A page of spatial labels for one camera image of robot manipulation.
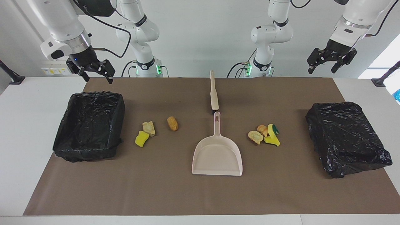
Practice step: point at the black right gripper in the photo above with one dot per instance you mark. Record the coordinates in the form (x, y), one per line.
(84, 57)

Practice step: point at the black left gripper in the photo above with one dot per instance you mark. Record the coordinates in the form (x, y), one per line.
(337, 50)

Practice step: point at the pale beige sponge chunk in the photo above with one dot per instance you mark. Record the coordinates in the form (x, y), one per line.
(149, 128)

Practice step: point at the plain yellow sponge piece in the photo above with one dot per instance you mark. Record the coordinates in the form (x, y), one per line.
(142, 139)

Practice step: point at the yellow sponge with green pad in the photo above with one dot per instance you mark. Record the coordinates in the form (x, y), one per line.
(272, 129)

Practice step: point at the brown oval bread-like chunk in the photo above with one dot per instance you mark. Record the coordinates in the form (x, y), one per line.
(172, 123)

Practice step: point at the orange striped sponge chunk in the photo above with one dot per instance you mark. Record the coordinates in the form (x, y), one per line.
(262, 129)

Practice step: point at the curved yellow sponge piece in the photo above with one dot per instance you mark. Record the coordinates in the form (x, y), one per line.
(272, 141)

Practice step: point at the beige layered sponge chunk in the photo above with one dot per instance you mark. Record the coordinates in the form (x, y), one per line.
(255, 137)

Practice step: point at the beige hand brush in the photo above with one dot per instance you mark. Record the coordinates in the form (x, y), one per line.
(214, 93)

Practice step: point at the beige plastic dustpan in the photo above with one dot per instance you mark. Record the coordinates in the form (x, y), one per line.
(217, 153)

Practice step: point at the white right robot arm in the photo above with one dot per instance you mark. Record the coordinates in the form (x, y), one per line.
(62, 18)

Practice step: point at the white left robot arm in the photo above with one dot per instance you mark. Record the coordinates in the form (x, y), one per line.
(268, 34)

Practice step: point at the black bag lined bin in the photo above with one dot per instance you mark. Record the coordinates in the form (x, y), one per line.
(87, 125)
(347, 137)

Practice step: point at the black stand base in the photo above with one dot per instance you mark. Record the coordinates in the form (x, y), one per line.
(382, 79)
(14, 78)

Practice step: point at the blue object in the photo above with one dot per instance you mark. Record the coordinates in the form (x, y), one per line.
(397, 95)

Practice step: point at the brown table mat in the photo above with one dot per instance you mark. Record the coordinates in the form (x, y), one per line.
(200, 193)

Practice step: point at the white wall power outlet strip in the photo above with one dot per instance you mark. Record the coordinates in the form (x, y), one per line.
(57, 67)

